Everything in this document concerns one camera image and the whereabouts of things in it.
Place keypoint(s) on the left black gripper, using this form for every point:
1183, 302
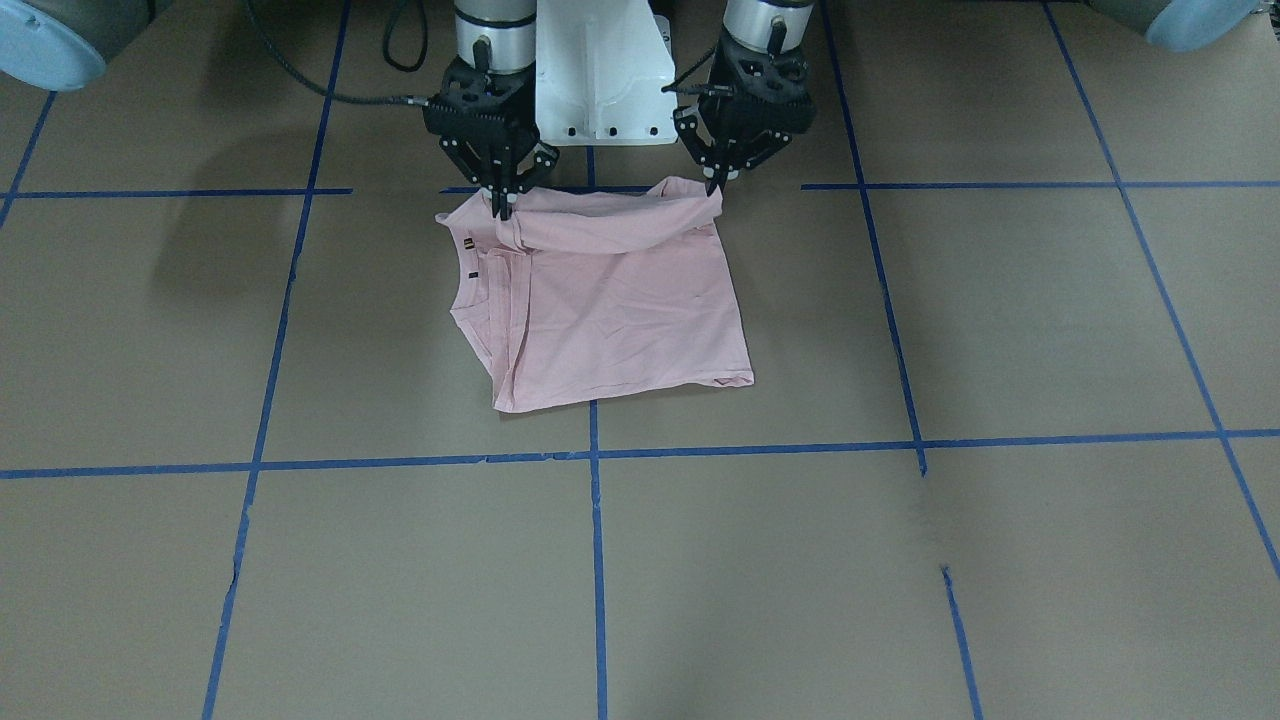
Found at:
775, 146

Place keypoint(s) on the pink Snoopy t-shirt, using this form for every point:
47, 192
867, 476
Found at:
581, 296

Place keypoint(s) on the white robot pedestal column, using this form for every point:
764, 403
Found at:
601, 67

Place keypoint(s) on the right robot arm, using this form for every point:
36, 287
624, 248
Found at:
63, 45

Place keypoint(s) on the blue tape long strip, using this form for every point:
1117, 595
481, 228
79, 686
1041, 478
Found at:
181, 468

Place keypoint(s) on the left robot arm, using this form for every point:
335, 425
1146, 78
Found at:
1178, 26

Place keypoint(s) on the blue tape cross strip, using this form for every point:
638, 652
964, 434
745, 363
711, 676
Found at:
222, 640

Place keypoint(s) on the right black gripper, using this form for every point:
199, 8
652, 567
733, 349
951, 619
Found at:
462, 157

